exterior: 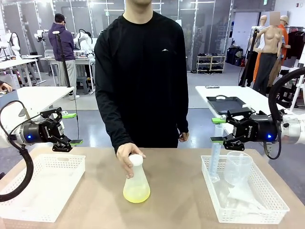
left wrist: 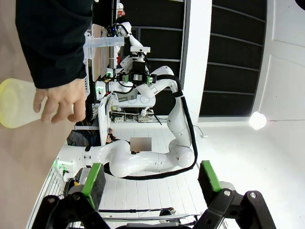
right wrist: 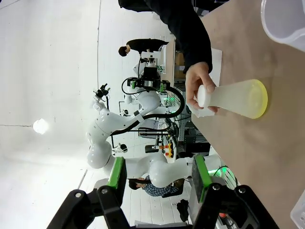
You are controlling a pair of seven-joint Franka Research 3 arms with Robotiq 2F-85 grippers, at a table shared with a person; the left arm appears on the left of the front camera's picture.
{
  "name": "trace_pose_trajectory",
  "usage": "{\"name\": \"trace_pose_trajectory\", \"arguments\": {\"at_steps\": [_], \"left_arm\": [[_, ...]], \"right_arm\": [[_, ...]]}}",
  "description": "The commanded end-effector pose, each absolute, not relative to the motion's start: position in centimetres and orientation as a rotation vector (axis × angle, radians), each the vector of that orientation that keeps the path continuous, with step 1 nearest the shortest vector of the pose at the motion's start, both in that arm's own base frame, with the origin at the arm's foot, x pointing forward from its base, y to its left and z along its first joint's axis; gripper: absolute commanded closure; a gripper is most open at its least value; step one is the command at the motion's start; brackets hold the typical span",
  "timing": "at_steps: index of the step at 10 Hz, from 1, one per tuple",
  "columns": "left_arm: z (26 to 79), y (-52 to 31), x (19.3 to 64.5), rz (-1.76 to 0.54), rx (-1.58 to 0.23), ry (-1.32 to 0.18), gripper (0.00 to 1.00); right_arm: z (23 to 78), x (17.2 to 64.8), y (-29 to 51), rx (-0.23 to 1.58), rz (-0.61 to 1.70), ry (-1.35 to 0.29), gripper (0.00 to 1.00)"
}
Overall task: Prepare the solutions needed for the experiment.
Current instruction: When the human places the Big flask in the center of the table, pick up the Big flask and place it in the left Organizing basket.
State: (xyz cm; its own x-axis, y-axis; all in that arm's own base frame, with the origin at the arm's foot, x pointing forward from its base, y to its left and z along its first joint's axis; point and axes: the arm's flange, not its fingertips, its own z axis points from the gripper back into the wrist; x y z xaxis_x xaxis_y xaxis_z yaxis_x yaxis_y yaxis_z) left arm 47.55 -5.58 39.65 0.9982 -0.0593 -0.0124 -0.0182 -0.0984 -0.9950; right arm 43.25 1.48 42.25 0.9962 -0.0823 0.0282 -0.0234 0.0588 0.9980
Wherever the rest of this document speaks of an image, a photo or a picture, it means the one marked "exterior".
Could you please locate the person's left forearm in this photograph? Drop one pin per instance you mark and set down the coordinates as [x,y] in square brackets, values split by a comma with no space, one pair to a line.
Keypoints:
[182,114]

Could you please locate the person in purple hoodie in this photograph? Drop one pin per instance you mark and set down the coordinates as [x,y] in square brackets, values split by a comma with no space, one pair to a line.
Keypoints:
[62,40]

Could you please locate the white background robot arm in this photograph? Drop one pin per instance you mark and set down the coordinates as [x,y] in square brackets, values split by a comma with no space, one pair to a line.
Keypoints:
[84,44]
[13,45]

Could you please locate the beige bare-torso mannequin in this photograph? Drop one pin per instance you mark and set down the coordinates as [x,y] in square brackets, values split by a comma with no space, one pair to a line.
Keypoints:
[270,40]

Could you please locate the white perforated plastic basket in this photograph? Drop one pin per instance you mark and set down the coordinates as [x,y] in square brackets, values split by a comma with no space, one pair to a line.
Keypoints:
[250,214]
[35,212]

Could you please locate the mannequin in orange clothes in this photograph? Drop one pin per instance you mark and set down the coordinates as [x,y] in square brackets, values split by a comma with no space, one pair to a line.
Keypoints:
[284,35]

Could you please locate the clear plastic graduated cylinder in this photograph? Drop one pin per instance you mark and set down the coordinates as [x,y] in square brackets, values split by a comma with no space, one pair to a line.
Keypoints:
[215,155]

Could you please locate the translucent plastic erlenmeyer flask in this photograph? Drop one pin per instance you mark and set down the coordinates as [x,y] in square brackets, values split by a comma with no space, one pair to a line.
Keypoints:
[137,188]

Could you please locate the person's right hand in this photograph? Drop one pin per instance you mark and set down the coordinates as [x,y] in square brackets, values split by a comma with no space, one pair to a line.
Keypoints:
[124,152]

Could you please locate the clear plastic measuring beaker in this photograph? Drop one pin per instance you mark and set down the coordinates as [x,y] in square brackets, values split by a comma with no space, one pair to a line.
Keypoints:
[238,167]

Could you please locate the bystander bare hand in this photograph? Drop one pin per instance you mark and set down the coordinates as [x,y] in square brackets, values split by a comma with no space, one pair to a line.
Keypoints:
[6,87]

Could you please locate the grey plastic step stool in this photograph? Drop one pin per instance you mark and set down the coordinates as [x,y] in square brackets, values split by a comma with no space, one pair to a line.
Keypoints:
[82,86]

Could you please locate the white mannequin in black clothes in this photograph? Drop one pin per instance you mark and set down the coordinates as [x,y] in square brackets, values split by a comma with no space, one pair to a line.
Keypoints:
[252,62]

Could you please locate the dark luggage pile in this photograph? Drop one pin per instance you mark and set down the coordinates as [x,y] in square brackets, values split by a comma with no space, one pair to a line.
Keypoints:
[234,56]

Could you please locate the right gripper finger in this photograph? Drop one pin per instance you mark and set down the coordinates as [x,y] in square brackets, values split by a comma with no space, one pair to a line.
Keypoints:
[238,113]
[232,143]

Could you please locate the white shoe rack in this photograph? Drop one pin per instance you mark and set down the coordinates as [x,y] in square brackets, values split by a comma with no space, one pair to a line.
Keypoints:
[210,64]

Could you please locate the person's left hand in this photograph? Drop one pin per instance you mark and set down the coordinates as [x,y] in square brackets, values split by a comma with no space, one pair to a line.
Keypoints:
[184,137]

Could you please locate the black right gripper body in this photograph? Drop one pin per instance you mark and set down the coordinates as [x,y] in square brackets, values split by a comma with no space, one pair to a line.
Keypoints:
[259,130]

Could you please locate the white side table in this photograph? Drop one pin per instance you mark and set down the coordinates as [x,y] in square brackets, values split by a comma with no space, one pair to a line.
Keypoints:
[35,95]
[252,93]

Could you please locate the person's right forearm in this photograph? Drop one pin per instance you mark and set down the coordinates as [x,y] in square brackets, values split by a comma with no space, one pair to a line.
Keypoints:
[112,124]

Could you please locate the person in black shirt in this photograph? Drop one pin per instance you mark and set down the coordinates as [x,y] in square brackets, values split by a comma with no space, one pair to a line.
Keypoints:
[143,71]

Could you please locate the clear plastic funnel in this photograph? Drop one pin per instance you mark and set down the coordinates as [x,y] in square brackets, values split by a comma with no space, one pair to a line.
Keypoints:
[240,196]

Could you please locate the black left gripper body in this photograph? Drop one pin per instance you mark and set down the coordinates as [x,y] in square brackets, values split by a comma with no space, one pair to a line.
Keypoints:
[40,132]

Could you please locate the black flat device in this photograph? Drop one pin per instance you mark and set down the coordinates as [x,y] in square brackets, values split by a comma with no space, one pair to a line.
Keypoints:
[212,86]

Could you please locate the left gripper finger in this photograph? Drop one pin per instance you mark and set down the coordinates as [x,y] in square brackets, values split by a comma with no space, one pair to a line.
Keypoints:
[63,145]
[56,113]

